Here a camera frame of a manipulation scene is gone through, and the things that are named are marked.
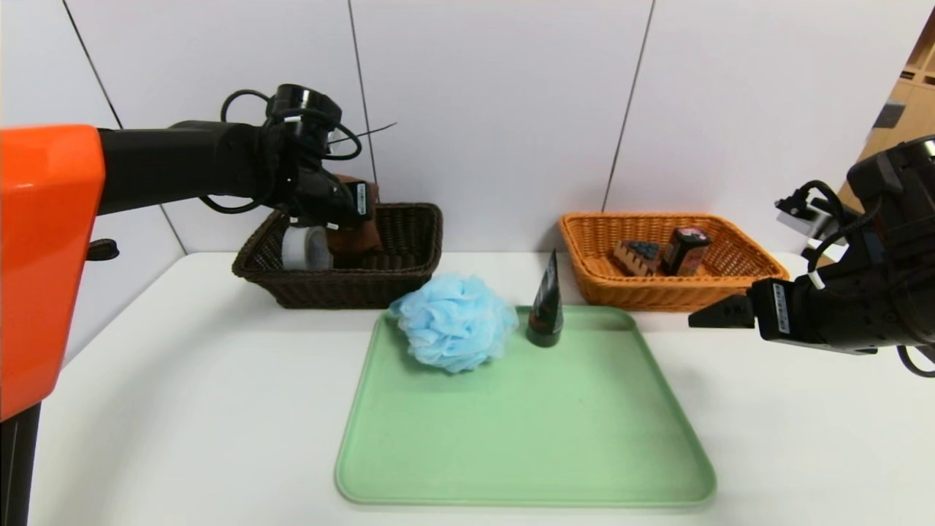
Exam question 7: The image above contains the dark brown wicker basket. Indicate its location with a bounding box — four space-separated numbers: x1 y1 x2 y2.
232 202 444 310

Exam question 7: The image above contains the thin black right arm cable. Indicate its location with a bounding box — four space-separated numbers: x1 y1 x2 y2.
793 180 877 272

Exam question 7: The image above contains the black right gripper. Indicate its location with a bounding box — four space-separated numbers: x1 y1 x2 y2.
688 264 879 356

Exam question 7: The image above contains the black cosmetic tube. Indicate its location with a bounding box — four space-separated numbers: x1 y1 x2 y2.
526 249 564 348

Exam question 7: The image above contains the thick sleeved right arm cable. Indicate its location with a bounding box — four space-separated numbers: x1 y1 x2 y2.
897 343 935 378

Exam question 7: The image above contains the small black drink carton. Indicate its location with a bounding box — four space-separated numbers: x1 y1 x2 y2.
661 226 713 278

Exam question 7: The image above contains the chocolate blueberry cake slice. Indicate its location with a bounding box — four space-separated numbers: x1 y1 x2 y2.
612 240 663 278

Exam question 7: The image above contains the light green plastic tray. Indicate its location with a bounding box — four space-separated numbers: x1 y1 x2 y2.
335 305 717 506

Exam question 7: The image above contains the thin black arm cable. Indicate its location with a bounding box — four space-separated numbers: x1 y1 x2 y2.
793 180 877 272
197 89 362 215

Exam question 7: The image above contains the white round plastic container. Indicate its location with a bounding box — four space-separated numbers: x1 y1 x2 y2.
281 225 333 271

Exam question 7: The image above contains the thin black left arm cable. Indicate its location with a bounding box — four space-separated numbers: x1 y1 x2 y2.
197 89 362 215

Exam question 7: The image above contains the light blue bath pouf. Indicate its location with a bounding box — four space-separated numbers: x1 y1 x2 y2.
389 273 518 374

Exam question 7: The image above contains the light wooden cabinet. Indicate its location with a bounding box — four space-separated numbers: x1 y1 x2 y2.
836 11 935 213

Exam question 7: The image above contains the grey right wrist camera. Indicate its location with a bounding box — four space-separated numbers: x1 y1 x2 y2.
776 197 830 235

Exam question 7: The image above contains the brown towel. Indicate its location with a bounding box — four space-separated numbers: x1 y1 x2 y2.
325 173 386 270

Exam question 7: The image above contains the orange wicker basket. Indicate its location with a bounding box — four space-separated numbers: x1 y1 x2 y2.
559 212 790 313

